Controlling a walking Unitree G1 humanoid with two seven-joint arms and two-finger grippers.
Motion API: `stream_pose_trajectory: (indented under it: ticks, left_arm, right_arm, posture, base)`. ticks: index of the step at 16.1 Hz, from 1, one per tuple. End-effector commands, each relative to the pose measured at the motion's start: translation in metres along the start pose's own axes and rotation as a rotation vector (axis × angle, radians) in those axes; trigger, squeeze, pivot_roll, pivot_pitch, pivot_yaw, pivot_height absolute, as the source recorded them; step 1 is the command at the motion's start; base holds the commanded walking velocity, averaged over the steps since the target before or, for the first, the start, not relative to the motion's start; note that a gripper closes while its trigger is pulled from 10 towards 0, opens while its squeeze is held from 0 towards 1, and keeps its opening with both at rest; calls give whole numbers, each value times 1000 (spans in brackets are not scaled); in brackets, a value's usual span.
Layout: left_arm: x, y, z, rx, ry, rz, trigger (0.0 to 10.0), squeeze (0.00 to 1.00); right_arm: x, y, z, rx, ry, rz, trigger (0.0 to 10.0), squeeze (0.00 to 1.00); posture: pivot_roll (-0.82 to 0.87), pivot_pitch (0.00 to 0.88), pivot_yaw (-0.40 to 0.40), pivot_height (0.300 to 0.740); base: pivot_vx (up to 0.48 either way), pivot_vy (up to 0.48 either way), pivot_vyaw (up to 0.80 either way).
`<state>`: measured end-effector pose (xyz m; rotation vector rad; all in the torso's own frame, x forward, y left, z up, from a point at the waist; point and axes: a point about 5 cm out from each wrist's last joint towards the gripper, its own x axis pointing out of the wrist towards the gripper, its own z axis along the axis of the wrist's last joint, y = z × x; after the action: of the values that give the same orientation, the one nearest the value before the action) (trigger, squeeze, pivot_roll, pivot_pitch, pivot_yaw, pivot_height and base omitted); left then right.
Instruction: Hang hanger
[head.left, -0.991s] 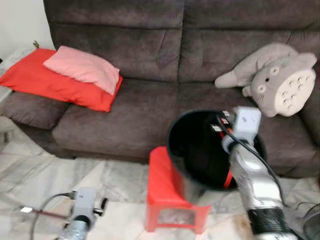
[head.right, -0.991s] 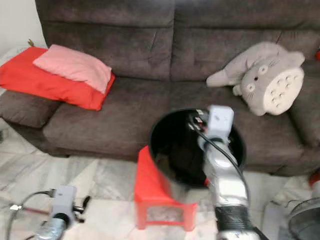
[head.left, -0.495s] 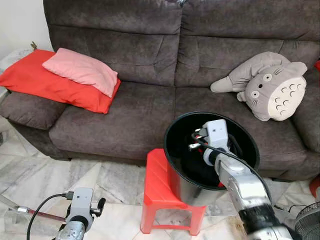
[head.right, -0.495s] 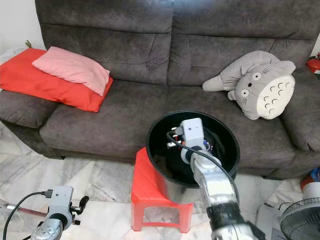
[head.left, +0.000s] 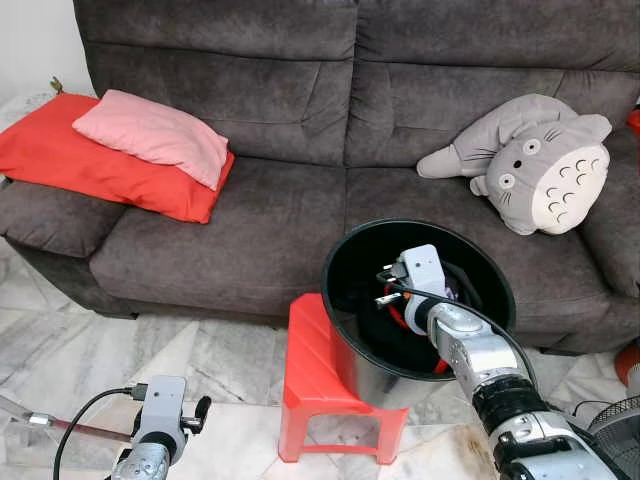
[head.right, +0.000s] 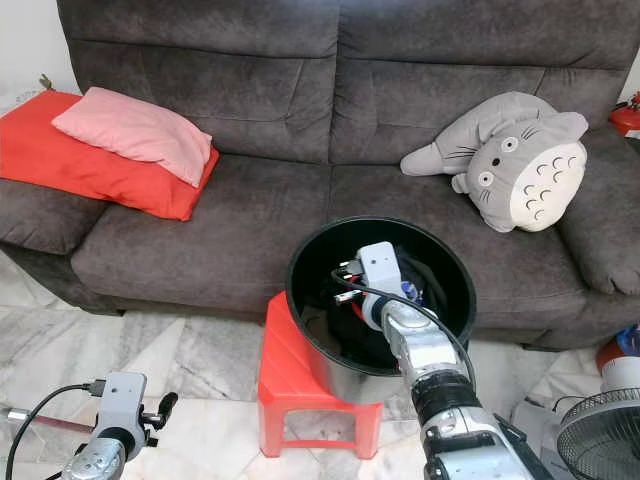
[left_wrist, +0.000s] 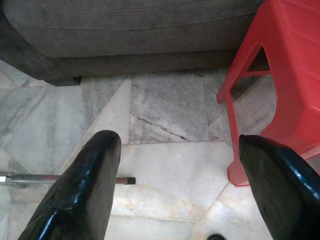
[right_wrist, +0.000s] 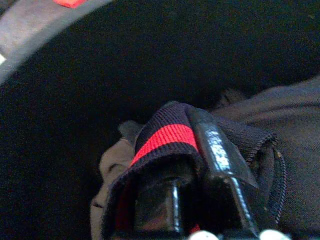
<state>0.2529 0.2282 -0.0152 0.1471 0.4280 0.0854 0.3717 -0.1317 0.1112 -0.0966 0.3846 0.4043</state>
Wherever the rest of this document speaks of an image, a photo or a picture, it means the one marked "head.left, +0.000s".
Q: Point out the black shirt with red trim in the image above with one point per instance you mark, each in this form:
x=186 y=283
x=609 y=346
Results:
x=395 y=318

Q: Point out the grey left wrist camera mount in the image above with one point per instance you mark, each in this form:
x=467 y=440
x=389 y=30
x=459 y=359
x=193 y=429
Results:
x=160 y=405

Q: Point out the pink pillow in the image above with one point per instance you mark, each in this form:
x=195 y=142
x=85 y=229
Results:
x=150 y=135

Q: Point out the grey totoro plush toy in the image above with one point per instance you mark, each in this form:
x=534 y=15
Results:
x=540 y=170

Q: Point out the red plastic stool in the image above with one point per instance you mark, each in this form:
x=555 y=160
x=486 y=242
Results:
x=310 y=360

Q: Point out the red round container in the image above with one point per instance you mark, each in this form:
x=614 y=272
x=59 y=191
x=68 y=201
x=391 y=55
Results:
x=630 y=365

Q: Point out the dark red rod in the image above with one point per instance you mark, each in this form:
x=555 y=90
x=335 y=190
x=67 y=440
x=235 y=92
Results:
x=90 y=430

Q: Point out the white fan with black guard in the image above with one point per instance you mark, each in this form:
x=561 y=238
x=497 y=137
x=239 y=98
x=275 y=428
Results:
x=620 y=440

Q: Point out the brown fabric sofa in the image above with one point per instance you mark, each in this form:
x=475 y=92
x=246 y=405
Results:
x=250 y=230

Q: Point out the red pillow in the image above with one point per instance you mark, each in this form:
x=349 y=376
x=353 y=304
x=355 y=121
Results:
x=60 y=150

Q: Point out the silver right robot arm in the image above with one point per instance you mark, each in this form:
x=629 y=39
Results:
x=480 y=350

